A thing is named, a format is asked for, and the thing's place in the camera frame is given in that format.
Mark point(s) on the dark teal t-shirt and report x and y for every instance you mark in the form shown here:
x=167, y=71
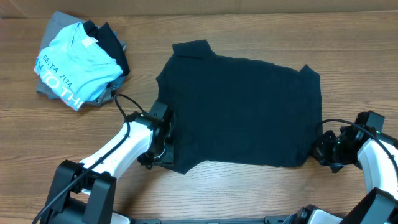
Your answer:
x=239, y=110

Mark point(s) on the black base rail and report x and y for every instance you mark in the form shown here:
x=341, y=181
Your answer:
x=265, y=220

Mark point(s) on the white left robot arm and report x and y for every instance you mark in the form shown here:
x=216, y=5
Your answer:
x=84, y=192

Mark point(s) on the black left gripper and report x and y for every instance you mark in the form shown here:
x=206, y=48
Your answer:
x=168, y=157

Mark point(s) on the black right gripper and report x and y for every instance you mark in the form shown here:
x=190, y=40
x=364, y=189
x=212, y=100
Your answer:
x=320, y=152

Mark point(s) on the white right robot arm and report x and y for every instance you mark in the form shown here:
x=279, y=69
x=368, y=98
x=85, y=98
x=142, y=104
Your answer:
x=375, y=153

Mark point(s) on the light blue printed t-shirt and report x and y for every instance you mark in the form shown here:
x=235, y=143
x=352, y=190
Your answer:
x=75, y=67

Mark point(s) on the black folded garment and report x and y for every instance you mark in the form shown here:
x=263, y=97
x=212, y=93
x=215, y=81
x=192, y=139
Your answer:
x=108, y=41

